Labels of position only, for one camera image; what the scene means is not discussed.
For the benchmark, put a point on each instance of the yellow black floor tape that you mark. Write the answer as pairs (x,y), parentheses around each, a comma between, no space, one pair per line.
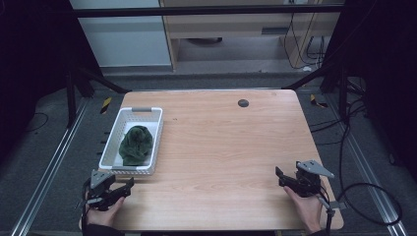
(316,101)
(106,105)

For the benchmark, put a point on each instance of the light wooden desk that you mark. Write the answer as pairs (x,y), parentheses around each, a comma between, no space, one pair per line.
(229,28)

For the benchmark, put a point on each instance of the black horizontal frame bar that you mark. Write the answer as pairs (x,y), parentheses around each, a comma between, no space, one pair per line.
(196,11)

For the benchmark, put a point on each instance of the aluminium floor rail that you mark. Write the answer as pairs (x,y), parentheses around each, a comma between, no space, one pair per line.
(367,177)
(49,170)

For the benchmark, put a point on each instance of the dark green cloth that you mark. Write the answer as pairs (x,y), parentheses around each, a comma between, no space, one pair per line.
(136,146)

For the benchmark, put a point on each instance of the dark curtain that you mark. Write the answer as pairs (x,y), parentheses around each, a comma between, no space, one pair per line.
(32,65)
(387,65)

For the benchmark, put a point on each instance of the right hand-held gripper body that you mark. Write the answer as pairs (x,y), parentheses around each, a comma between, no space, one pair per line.
(308,182)

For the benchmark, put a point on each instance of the person's left hand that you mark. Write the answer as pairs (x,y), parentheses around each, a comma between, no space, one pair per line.
(105,214)

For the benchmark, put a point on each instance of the black metal stand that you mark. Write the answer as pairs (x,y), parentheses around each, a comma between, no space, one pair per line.
(70,98)
(342,95)

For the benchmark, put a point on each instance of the white plastic basket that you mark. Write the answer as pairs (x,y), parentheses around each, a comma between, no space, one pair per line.
(113,146)

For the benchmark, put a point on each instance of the dark round table grommet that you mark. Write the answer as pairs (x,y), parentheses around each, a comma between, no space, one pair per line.
(243,103)

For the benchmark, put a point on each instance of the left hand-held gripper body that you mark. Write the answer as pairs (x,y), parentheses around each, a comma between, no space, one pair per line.
(100,188)

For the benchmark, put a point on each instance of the white cabinet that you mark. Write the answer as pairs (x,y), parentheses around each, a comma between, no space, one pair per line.
(124,42)

